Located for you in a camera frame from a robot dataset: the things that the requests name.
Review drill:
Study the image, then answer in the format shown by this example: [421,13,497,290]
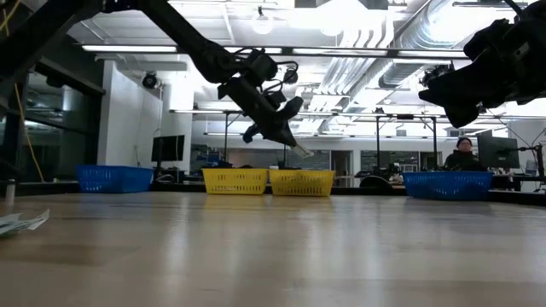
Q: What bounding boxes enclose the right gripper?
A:
[417,45,546,130]

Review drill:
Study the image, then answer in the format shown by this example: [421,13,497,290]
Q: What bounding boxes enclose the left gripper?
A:
[217,76,305,149]

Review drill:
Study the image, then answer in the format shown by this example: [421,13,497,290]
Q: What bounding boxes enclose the green striped bandage packet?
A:
[291,143,315,160]

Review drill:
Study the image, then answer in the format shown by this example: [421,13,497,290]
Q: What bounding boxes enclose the white antiseptic towelette packet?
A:
[0,208,50,236]

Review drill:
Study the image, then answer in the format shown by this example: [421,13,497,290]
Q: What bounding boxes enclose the black metal stand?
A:
[224,109,289,170]
[374,113,439,171]

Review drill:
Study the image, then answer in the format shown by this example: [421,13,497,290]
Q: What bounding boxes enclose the yellow plastic basket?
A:
[268,169,337,197]
[201,167,269,196]

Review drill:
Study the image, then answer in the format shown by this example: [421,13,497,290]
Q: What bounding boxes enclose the person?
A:
[443,136,487,172]

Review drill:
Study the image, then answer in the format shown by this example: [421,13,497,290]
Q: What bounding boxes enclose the black computer monitor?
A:
[476,130,521,170]
[151,135,187,163]

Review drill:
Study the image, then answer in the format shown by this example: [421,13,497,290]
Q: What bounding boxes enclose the blue plastic basket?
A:
[76,165,154,194]
[403,170,495,201]

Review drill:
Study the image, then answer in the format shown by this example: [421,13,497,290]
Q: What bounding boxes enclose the black office chair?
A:
[359,174,393,188]

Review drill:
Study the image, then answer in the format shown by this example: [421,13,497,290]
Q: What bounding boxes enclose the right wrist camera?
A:
[463,19,515,61]

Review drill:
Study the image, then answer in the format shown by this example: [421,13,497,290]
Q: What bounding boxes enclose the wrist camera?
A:
[244,49,279,87]
[463,19,515,61]

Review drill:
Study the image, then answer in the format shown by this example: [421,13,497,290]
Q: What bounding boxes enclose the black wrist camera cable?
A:
[272,60,300,94]

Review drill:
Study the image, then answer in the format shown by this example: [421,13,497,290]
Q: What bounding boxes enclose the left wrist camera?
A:
[244,49,279,87]

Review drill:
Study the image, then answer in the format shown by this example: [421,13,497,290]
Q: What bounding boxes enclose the white ring ceiling lamp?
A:
[250,6,276,36]

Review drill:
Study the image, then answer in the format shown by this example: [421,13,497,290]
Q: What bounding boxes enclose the yellow hanging cable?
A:
[0,0,46,183]

